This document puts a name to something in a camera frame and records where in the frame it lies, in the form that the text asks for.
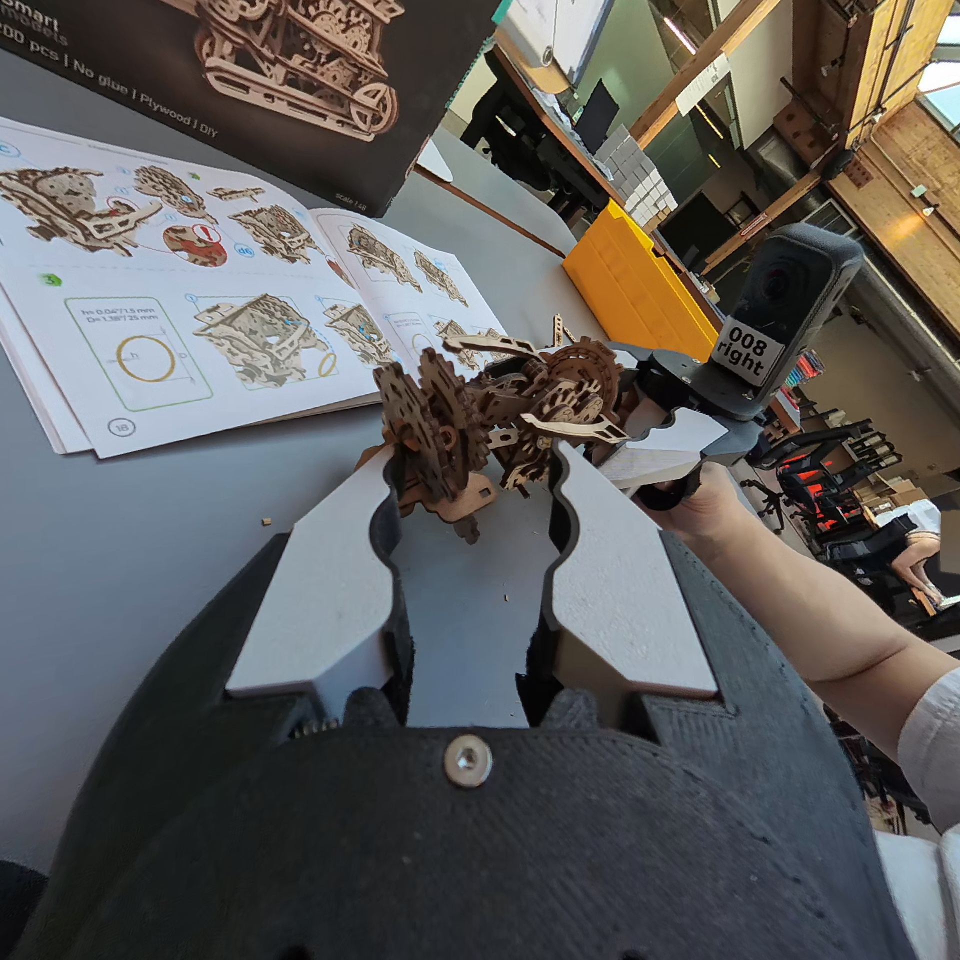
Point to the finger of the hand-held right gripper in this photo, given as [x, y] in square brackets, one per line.
[639, 420]
[667, 450]

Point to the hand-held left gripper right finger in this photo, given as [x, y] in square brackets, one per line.
[622, 600]

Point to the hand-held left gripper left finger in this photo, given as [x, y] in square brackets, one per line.
[322, 600]

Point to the wooden mechanical model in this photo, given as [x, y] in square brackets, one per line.
[562, 390]

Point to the wooden gear assembly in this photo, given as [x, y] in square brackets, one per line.
[427, 420]

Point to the person's right forearm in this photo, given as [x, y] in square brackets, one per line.
[825, 622]

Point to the person's right hand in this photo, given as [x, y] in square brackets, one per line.
[712, 510]

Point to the small wooden strip piece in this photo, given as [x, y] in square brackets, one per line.
[559, 330]

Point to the black office chair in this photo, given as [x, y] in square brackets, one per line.
[806, 480]

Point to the yellow plastic bin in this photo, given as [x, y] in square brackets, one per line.
[630, 285]

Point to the stack of white boxes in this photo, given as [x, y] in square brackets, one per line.
[637, 172]

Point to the black monitor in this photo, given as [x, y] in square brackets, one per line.
[598, 116]

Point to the white paper sheet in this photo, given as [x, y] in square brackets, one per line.
[435, 161]

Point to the open instruction booklet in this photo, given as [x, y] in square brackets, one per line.
[225, 262]

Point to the white box device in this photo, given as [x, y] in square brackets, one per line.
[555, 37]

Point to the dark model kit box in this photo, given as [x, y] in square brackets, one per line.
[337, 165]

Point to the black wrist rest pad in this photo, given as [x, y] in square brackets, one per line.
[19, 915]

